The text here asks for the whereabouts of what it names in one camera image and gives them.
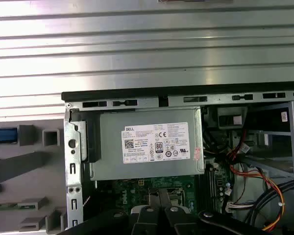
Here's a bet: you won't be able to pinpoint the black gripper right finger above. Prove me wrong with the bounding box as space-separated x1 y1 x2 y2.
161 188 259 235

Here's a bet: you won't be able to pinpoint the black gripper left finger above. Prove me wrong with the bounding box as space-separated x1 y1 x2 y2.
61 188 165 235

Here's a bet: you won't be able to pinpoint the CPU socket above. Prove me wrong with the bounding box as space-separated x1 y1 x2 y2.
148 187 185 209

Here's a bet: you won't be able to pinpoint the green motherboard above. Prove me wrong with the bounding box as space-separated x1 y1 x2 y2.
92 164 236 221

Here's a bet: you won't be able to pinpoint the black RAM slot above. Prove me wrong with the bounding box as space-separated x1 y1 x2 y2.
203 169 209 207
209 169 215 207
214 169 220 207
197 169 204 207

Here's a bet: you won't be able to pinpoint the grey power supply unit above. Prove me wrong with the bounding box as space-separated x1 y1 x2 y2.
89 107 205 182

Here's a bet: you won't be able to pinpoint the grey parts rack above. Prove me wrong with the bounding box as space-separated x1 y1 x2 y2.
0 118 69 233

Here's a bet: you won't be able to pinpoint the black PC case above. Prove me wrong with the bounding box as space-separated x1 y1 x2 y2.
61 84 294 235

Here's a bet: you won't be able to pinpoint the green RAM stick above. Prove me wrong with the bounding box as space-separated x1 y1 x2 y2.
0 204 39 211

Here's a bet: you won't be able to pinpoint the grey front panel wires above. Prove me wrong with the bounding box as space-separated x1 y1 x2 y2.
224 193 259 215

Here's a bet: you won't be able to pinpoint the grey metal slot bracket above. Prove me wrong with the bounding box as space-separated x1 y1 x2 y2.
66 185 83 231

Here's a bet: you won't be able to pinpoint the main power wire bundle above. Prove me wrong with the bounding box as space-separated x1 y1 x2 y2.
202 127 230 162

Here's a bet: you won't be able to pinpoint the orange red yellow wire bundle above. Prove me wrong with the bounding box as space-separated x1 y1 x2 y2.
224 129 286 233

